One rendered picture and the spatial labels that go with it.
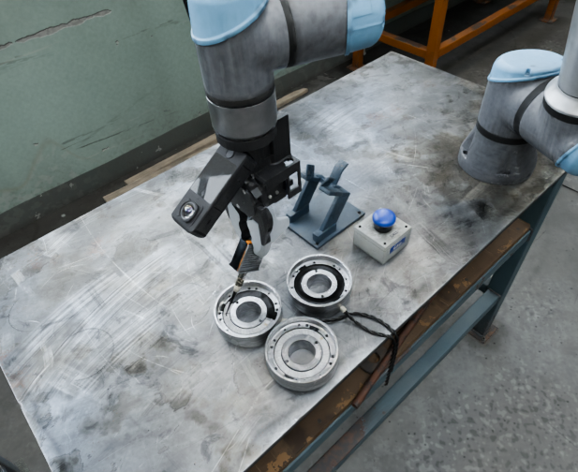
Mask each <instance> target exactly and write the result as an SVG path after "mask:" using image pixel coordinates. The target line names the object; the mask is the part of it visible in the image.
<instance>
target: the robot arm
mask: <svg viewBox="0 0 578 472"><path fill-rule="evenodd" d="M187 4H188V10H189V17H190V22H191V36H192V40H193V41H194V42H195V47H196V51H197V56H198V59H199V64H200V72H201V76H202V81H203V85H204V90H205V94H206V98H207V103H208V108H209V112H210V116H211V121H212V126H213V128H214V130H215V135H216V140H217V142H218V143H219V144H220V145H219V147H218V148H217V150H216V151H215V153H214V154H213V156H212V157H211V158H210V160H209V161H208V163H207V164H206V165H205V167H204V168H203V170H202V171H201V173H200V174H199V176H198V177H197V179H196V180H195V181H194V183H193V184H192V185H191V186H190V187H189V189H188V190H187V192H186V193H185V195H184V196H183V198H182V199H181V201H180V202H179V203H178V205H177V206H176V208H175V209H174V210H173V212H172V213H171V217H172V219H173V220H174V221H175V222H176V223H177V224H178V225H179V226H180V227H181V228H183V229H184V230H185V231H186V232H187V233H189V234H192V235H194V236H196V237H198V238H205V237H206V235H207V234H208V233H209V231H210V230H211V228H212V227H213V226H214V224H215V222H216V221H217V220H218V218H219V217H220V215H222V214H223V212H224V211H225V210H226V212H227V215H228V217H229V219H230V221H231V224H232V225H233V227H234V229H235V231H236V233H237V235H238V236H239V238H248V237H251V235H252V239H251V242H252V244H253V252H254V254H256V255H257V256H259V257H260V258H263V257H265V256H266V255H267V254H268V253H269V250H270V248H271V244H272V243H273V242H274V241H275V240H276V239H277V238H278V237H279V236H280V235H281V234H282V233H283V232H284V231H285V230H286V229H287V228H288V226H289V218H288V217H287V216H283V217H276V216H275V211H274V209H273V208H271V207H269V208H267V207H268V206H270V205H272V204H273V203H277V202H278V201H280V200H281V199H283V198H284V197H286V196H287V195H288V199H291V198H292V197H294V196H295V195H297V194H298V193H300V192H301V191H302V181H301V161H300V160H299V159H298V158H296V157H295V156H293V155H292V154H291V152H290V138H289V115H288V114H287V113H285V112H284V111H278V110H277V106H276V95H275V86H274V71H275V70H278V69H282V68H287V67H292V66H299V65H303V64H307V63H311V62H315V61H318V60H323V59H327V58H331V57H335V56H338V55H343V54H344V55H345V56H346V55H349V54H350V53H351V52H355V51H359V50H362V49H365V48H369V47H371V46H373V45H374V44H376V43H377V42H378V40H379V38H380V36H381V34H382V32H383V28H384V23H385V1H384V0H187ZM537 150H538V151H539V152H541V153H542V154H543V155H545V156H546V157H547V158H549V159H550V160H551V161H553V162H554V163H555V165H556V166H557V167H558V168H562V169H563V170H564V171H566V172H567V173H569V174H571V175H574V176H578V0H576V3H575V7H574V11H573V15H572V19H571V27H570V31H569V35H568V39H567V44H566V48H565V52H564V56H561V55H559V54H557V53H554V52H549V51H542V50H518V51H513V52H507V53H504V54H502V55H501V56H499V57H498V58H497V59H496V60H495V62H494V64H493V67H492V70H491V73H490V75H489V76H488V82H487V86H486V89H485V93H484V96H483V100H482V105H481V108H480V112H479V116H478V119H477V123H476V124H475V126H474V127H473V129H472V130H471V131H470V133H469V134H468V135H467V137H466V139H465V140H464V141H463V143H462V145H461V147H460V150H459V154H458V162H459V165H460V167H461V168H462V169H463V170H464V171H465V172H466V173H467V174H468V175H470V176H471V177H473V178H475V179H477V180H479V181H482V182H485V183H488V184H497V185H511V184H520V183H521V182H523V181H525V180H527V179H528V178H529V177H530V176H531V175H532V173H533V171H534V169H535V167H536V165H537ZM290 160H291V161H293V162H292V163H290V164H289V165H287V166H286V164H285V163H284V162H286V161H288V162H289V161H290ZM296 171H297V177H298V185H297V186H295V187H294V188H292V189H291V190H290V187H291V186H292V185H293V179H292V178H290V175H292V174H293V173H295V172H296ZM249 230H250V231H249ZM250 232H251V234H250Z"/></svg>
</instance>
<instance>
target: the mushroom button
mask: <svg viewBox="0 0 578 472"><path fill-rule="evenodd" d="M372 220H373V222H374V223H375V224H376V225H377V226H379V227H382V228H387V227H391V226H392V225H394V223H395V221H396V215H395V213H394V212H393V211H392V210H389V209H385V208H381V209H378V210H376V211H375V212H374V213H373V215H372Z"/></svg>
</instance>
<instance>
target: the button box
mask: <svg viewBox="0 0 578 472"><path fill-rule="evenodd" d="M372 215H373V214H370V215H369V216H368V217H366V218H365V219H364V220H363V221H362V222H360V223H359V224H358V225H356V226H355V227H354V237H353V244H355V245H356V246H357V247H359V248H360V249H362V250H363V251H364V252H365V253H366V254H368V255H369V256H370V257H372V258H374V259H375V260H376V261H378V262H379V263H381V264H382V265H383V264H384V263H386V262H387V261H388V260H389V259H390V258H392V257H393V256H394V255H396V254H397V253H398V252H399V251H400V250H402V249H403V248H404V247H405V246H406V245H408V241H409V236H410V232H411V226H410V225H408V224H407V223H405V222H403V221H402V220H400V219H399V218H397V217H396V221H395V223H394V225H392V226H391V227H387V228H382V227H379V226H377V225H376V224H375V223H374V222H373V220H372Z"/></svg>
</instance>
